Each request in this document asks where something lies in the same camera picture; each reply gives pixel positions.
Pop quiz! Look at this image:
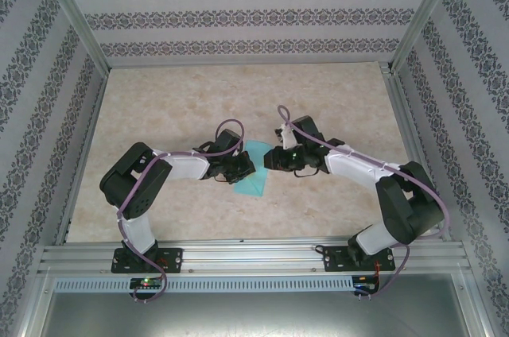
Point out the light blue paper sheet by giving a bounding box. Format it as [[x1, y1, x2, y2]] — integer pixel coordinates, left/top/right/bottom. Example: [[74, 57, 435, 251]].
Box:
[[231, 139, 274, 198]]

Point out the grey metal sheet panel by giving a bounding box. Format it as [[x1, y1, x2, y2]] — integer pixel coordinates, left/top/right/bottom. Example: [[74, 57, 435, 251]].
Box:
[[39, 273, 490, 337]]

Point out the aluminium mounting rail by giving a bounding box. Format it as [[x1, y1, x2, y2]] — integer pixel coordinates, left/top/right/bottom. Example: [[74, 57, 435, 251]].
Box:
[[37, 235, 472, 274]]

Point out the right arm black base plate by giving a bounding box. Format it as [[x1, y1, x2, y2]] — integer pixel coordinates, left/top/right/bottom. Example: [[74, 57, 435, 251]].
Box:
[[322, 245, 394, 273]]

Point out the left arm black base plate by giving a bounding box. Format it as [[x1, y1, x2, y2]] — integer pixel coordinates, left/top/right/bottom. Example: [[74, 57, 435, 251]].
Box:
[[111, 247, 184, 274]]

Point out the aluminium side rail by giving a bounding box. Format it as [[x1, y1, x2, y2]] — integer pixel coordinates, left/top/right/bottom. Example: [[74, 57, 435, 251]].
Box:
[[53, 68, 111, 246], [385, 64, 453, 242]]

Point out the slotted grey cable duct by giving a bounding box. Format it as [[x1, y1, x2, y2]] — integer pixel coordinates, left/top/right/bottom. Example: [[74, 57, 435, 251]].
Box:
[[53, 276, 355, 293]]

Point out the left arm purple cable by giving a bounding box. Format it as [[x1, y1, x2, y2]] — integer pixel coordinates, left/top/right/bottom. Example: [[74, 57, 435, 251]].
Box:
[[116, 118, 247, 304]]

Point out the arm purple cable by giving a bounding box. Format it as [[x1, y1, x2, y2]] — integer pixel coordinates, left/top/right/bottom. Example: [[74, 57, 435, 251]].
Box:
[[116, 118, 247, 304], [277, 104, 453, 300]]

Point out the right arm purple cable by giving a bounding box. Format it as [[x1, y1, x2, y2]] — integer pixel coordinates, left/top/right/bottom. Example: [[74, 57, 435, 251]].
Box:
[[277, 104, 453, 300]]

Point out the aluminium frame post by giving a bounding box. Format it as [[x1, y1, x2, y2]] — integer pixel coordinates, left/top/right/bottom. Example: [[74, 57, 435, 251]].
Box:
[[389, 0, 466, 74], [39, 0, 111, 72]]

